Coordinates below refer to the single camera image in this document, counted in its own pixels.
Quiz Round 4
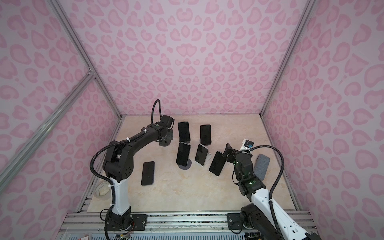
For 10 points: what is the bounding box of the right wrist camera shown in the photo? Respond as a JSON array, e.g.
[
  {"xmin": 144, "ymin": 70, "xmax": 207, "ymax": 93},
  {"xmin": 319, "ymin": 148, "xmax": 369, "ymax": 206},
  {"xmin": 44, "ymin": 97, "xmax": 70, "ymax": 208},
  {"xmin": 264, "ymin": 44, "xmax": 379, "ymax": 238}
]
[{"xmin": 240, "ymin": 139, "xmax": 254, "ymax": 151}]

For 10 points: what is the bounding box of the aluminium frame post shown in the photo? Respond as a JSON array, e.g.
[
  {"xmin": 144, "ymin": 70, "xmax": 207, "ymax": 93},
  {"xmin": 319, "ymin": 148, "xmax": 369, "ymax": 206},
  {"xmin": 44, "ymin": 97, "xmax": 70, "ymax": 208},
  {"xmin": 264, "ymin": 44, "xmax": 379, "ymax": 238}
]
[
  {"xmin": 260, "ymin": 0, "xmax": 318, "ymax": 119},
  {"xmin": 47, "ymin": 0, "xmax": 123, "ymax": 120}
]

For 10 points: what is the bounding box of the black phone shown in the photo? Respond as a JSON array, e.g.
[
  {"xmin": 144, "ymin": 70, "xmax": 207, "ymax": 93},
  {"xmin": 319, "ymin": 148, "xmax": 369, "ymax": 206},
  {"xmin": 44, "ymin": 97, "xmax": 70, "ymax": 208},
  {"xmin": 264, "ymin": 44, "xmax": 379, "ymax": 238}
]
[
  {"xmin": 178, "ymin": 122, "xmax": 191, "ymax": 140},
  {"xmin": 141, "ymin": 161, "xmax": 155, "ymax": 186},
  {"xmin": 200, "ymin": 125, "xmax": 212, "ymax": 139},
  {"xmin": 195, "ymin": 144, "xmax": 209, "ymax": 166},
  {"xmin": 176, "ymin": 143, "xmax": 191, "ymax": 166},
  {"xmin": 209, "ymin": 151, "xmax": 226, "ymax": 177}
]

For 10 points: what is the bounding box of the purple-grey round stand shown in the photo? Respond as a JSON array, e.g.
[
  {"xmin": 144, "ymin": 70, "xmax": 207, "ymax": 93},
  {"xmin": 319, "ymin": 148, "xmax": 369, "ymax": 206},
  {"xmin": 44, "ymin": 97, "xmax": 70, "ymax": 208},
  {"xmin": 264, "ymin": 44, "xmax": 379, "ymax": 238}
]
[{"xmin": 178, "ymin": 159, "xmax": 192, "ymax": 170}]

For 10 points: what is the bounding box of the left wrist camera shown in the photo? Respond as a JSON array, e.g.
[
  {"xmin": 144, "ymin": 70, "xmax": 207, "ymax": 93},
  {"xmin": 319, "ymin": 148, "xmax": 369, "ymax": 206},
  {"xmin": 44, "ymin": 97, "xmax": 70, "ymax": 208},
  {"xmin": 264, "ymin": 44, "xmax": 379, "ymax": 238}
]
[{"xmin": 161, "ymin": 115, "xmax": 175, "ymax": 129}]

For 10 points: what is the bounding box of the aluminium frame post right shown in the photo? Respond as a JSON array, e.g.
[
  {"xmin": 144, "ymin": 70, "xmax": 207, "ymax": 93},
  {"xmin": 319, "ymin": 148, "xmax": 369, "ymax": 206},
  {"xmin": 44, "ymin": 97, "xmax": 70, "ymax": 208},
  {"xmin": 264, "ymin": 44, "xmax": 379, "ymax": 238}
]
[{"xmin": 260, "ymin": 0, "xmax": 318, "ymax": 119}]

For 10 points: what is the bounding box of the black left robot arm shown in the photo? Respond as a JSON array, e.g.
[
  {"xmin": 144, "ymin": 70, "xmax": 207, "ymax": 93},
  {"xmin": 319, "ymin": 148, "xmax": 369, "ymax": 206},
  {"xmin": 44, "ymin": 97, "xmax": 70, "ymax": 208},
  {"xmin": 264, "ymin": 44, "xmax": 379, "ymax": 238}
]
[{"xmin": 103, "ymin": 115, "xmax": 175, "ymax": 218}]

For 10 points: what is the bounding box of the right black corrugated cable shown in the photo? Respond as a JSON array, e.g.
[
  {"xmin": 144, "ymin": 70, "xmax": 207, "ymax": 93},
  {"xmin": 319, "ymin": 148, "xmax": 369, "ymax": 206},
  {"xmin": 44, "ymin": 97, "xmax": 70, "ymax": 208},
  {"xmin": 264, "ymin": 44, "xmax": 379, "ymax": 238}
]
[{"xmin": 236, "ymin": 144, "xmax": 286, "ymax": 240}]

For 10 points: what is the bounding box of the left black corrugated cable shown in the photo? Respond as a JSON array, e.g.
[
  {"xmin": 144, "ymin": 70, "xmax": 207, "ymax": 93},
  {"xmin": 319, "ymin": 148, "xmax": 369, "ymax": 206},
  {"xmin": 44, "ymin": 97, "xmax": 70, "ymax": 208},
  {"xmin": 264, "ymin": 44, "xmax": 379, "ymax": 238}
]
[{"xmin": 89, "ymin": 98, "xmax": 163, "ymax": 208}]

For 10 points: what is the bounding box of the aluminium diagonal frame bar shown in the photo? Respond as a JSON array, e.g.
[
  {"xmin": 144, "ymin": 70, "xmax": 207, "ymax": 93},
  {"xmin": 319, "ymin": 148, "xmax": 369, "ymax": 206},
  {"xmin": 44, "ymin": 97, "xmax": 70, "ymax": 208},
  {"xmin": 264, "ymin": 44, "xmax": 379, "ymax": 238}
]
[{"xmin": 1, "ymin": 71, "xmax": 94, "ymax": 193}]

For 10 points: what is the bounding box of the white folding stand front middle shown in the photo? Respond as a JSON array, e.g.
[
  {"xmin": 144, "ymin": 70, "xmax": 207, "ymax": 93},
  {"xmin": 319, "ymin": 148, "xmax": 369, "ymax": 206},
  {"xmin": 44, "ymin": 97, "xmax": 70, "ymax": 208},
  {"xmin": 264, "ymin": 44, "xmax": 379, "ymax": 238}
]
[{"xmin": 201, "ymin": 146, "xmax": 212, "ymax": 166}]

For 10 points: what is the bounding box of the black corrugated cable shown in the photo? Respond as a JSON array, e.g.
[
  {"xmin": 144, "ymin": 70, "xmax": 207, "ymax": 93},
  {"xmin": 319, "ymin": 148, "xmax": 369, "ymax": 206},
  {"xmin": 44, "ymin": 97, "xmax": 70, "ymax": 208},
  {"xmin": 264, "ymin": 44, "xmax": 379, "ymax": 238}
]
[
  {"xmin": 236, "ymin": 144, "xmax": 286, "ymax": 240},
  {"xmin": 89, "ymin": 98, "xmax": 163, "ymax": 208}
]

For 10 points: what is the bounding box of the aluminium frame post left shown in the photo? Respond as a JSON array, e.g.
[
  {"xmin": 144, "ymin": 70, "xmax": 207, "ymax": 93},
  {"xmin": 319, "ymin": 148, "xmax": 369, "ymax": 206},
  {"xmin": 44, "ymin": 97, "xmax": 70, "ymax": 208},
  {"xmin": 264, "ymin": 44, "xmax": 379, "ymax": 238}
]
[{"xmin": 47, "ymin": 0, "xmax": 123, "ymax": 120}]

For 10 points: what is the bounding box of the clear tape roll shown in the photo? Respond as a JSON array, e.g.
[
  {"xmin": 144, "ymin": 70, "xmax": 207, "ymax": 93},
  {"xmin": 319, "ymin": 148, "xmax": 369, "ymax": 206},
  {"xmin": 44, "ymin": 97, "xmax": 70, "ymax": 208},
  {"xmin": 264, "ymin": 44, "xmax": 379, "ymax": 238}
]
[{"xmin": 93, "ymin": 181, "xmax": 112, "ymax": 201}]

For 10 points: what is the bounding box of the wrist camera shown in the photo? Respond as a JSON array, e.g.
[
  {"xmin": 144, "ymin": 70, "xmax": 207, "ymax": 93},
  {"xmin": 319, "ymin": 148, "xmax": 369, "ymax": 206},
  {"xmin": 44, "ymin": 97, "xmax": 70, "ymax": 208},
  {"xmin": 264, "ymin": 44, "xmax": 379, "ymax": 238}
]
[
  {"xmin": 240, "ymin": 139, "xmax": 254, "ymax": 151},
  {"xmin": 161, "ymin": 115, "xmax": 175, "ymax": 129}
]

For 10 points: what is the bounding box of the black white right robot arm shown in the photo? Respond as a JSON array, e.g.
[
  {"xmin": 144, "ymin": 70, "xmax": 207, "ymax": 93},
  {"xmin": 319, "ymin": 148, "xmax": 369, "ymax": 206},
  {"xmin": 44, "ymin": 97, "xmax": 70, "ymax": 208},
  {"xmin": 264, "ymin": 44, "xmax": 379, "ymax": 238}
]
[{"xmin": 223, "ymin": 140, "xmax": 320, "ymax": 240}]

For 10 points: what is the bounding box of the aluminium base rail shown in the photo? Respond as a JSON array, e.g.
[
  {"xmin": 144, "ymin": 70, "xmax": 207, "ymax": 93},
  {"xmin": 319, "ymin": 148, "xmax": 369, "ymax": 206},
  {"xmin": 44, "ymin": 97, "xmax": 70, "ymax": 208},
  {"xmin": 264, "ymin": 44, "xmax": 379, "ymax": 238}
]
[{"xmin": 55, "ymin": 209, "xmax": 320, "ymax": 240}]

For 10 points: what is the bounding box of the black round stand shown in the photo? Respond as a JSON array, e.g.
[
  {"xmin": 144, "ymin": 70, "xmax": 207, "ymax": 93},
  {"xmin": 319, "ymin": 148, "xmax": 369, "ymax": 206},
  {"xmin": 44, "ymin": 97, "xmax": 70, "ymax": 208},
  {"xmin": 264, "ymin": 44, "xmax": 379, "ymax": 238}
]
[{"xmin": 159, "ymin": 138, "xmax": 173, "ymax": 147}]

